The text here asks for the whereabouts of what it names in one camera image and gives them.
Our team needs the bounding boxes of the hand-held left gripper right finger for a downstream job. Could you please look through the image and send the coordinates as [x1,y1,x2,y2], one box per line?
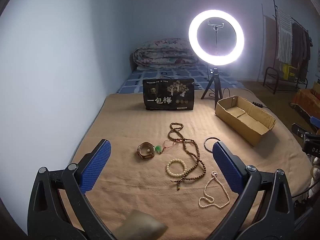
[205,141,295,240]

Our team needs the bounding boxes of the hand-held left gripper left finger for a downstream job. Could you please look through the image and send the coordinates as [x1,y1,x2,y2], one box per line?
[27,139,118,240]

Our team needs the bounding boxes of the pearl necklace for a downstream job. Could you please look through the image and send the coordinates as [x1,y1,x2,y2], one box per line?
[198,170,230,208]

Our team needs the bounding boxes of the long brown bead necklace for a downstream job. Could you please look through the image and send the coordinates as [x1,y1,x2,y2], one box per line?
[168,122,207,191]

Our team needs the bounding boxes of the dark bangle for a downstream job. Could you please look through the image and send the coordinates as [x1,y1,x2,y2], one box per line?
[204,137,221,152]

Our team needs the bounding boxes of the cardboard box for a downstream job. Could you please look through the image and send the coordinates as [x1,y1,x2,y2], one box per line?
[215,95,276,147]

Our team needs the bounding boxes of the brown watch bracelet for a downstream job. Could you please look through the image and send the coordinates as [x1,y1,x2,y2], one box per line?
[137,142,155,159]

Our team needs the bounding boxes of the white bead bracelet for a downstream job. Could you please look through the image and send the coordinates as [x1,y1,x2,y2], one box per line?
[166,158,187,178]

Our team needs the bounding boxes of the green pendant with red cord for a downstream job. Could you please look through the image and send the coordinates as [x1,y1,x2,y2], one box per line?
[154,140,175,154]

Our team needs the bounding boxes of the orange patterned cloth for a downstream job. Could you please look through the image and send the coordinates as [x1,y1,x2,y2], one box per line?
[290,81,320,120]

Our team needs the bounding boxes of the yellow box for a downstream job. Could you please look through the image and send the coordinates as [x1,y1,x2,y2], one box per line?
[282,64,297,79]

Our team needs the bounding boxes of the black shoe rack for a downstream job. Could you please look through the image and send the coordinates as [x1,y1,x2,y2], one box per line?
[263,66,308,94]

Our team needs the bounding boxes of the blurry beige object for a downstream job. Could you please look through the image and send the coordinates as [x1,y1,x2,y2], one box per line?
[117,209,168,240]

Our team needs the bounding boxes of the dark hanging garments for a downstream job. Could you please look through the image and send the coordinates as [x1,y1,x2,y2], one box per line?
[291,22,312,68]

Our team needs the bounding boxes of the black tripod stand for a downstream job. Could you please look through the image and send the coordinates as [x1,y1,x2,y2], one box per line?
[201,29,224,110]

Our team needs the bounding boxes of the striped white hanging cloth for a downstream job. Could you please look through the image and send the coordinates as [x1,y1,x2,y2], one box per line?
[275,7,293,62]

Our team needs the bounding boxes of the blue patterned bed sheet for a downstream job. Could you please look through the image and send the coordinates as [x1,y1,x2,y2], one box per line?
[117,64,240,94]

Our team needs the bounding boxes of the black snack bag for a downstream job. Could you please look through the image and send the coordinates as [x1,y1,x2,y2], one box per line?
[142,78,195,111]

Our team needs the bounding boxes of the black clothes rack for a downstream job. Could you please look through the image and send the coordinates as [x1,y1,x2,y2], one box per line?
[272,0,313,68]

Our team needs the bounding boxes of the folded floral quilt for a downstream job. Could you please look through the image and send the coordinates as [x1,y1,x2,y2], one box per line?
[133,38,199,71]

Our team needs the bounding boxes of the phone holder clip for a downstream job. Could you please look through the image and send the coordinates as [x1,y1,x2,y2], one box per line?
[207,20,224,31]

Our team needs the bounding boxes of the black cable with inline switch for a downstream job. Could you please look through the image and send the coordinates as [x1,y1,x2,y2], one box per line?
[209,64,278,113]

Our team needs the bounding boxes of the white ring light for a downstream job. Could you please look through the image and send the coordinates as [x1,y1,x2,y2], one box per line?
[189,9,245,61]

